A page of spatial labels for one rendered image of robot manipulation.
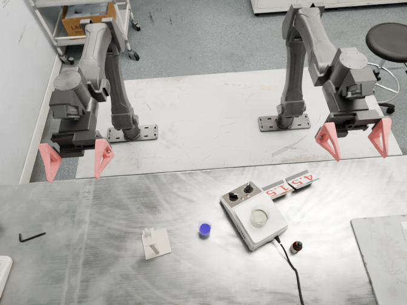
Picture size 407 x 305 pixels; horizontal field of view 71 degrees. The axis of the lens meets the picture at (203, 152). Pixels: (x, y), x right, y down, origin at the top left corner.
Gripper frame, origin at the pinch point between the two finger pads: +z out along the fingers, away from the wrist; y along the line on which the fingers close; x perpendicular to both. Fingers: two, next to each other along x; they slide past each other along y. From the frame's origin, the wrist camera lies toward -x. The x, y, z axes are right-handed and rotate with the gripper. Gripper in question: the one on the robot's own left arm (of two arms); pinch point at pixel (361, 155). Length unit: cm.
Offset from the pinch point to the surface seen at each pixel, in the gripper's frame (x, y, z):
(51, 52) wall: 117, -160, -185
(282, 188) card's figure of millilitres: 38.1, -6.9, -9.2
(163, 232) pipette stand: 39, -48, 2
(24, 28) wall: 82, -160, -170
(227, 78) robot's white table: 41, -20, -64
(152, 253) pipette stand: 39, -51, 9
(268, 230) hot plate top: 31.3, -15.6, 6.3
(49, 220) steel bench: 40, -86, -5
